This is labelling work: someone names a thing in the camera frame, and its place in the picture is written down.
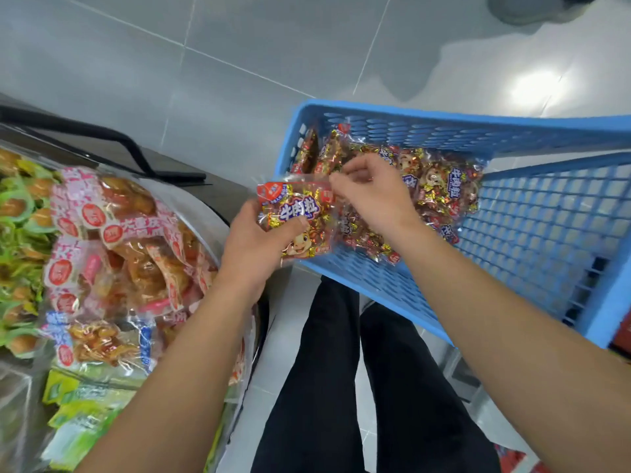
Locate pile of lime green packets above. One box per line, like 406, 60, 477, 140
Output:
39, 367, 228, 473

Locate pile of pink-label meat packets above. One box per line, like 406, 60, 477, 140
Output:
41, 167, 218, 371

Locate person's black clothing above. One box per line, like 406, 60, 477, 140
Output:
251, 275, 504, 473

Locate person's left hand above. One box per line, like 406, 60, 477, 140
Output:
217, 196, 312, 302

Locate person's right forearm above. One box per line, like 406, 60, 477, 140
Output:
394, 226, 631, 473

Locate person's left forearm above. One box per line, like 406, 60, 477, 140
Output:
79, 275, 262, 473

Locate blue plastic shopping basket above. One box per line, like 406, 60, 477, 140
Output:
274, 100, 631, 351

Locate black pole rod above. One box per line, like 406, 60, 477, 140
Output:
0, 105, 208, 185

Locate clear acrylic snack shelves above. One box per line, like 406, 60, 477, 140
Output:
0, 143, 262, 473

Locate handful of red snack packets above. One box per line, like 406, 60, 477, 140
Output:
256, 177, 337, 260

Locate pile of green egg packets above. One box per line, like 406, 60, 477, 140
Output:
0, 147, 60, 361

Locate person's right hand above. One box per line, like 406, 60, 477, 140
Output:
328, 152, 427, 247

